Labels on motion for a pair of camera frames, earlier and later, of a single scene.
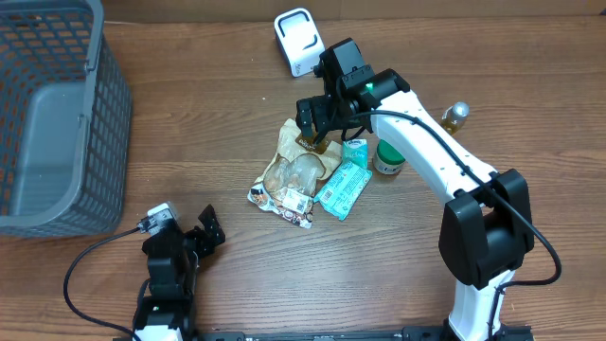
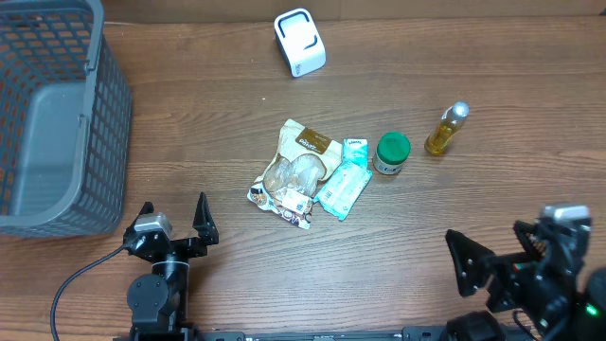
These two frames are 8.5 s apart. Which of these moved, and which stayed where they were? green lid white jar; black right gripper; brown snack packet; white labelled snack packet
Moved: black right gripper
Stayed: green lid white jar; white labelled snack packet; brown snack packet
